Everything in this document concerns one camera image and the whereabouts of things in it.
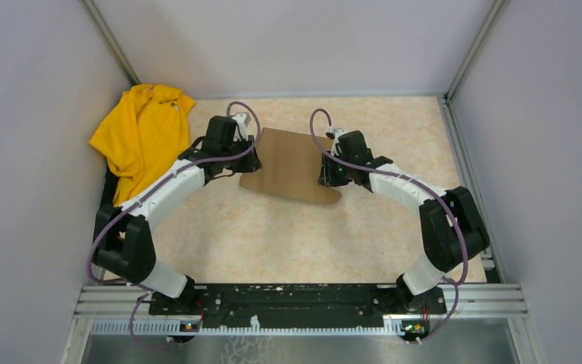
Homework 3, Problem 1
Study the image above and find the brown cardboard box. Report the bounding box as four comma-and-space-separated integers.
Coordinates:
239, 127, 342, 206

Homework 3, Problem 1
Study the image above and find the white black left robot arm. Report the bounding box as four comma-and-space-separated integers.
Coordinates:
91, 112, 261, 314

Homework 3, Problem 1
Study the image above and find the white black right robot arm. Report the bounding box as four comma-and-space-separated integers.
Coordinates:
318, 127, 490, 312

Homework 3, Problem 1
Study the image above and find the yellow jacket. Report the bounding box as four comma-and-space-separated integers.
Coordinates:
89, 83, 196, 206

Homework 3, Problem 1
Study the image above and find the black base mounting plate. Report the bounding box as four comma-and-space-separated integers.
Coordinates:
149, 284, 447, 329

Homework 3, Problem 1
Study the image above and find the black cloth under jacket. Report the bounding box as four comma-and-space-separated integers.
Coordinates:
99, 167, 119, 207

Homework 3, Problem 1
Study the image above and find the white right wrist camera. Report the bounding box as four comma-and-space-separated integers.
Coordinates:
326, 127, 348, 144

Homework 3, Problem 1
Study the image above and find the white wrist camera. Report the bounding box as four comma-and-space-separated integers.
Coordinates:
230, 112, 251, 141
326, 127, 348, 144

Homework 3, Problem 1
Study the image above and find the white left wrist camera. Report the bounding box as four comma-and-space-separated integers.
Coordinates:
230, 112, 251, 141

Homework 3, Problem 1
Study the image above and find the aluminium front frame rail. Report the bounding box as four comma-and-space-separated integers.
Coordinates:
74, 284, 528, 337

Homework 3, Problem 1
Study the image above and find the aluminium corner post left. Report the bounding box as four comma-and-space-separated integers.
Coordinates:
79, 0, 141, 86

